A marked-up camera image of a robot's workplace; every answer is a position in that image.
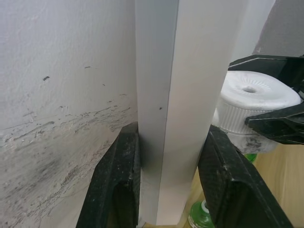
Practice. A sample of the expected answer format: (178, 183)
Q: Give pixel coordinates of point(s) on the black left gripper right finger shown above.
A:
(228, 180)

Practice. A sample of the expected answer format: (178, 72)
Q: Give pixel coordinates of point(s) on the green repellent liquid bottle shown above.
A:
(250, 158)
(198, 213)

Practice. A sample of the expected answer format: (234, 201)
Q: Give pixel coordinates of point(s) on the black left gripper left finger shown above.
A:
(107, 180)

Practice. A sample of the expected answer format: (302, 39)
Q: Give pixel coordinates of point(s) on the long white power strip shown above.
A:
(185, 95)

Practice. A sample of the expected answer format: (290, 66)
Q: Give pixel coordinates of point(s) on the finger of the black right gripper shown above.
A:
(280, 126)
(273, 66)

